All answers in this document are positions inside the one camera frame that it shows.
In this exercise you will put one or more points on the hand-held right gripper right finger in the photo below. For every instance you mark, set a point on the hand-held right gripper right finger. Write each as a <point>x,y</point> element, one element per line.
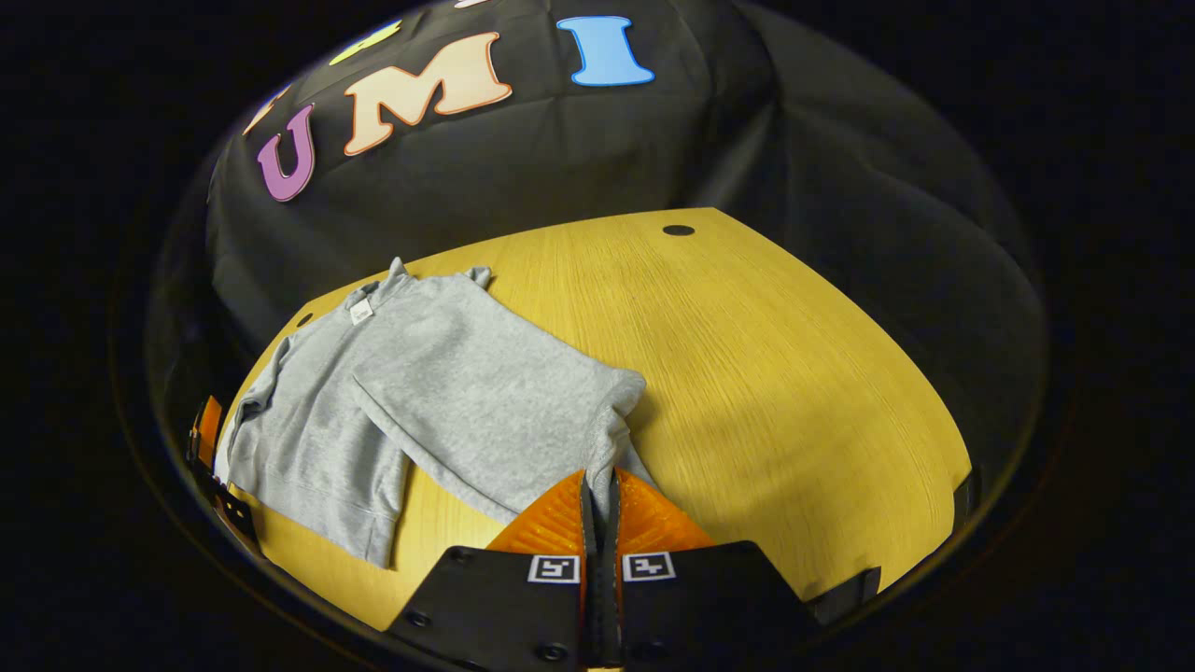
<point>700,607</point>

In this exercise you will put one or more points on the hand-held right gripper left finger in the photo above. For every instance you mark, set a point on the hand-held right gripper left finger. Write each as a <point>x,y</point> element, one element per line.
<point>485,607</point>

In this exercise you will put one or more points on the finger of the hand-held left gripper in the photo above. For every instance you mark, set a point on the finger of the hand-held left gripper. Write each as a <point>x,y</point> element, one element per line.
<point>210,429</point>

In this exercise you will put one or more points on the grey sweatshirt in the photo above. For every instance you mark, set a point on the grey sweatshirt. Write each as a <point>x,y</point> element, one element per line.
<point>467,392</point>

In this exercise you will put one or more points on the black backdrop cloth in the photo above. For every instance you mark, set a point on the black backdrop cloth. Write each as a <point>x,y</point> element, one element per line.
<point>653,149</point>

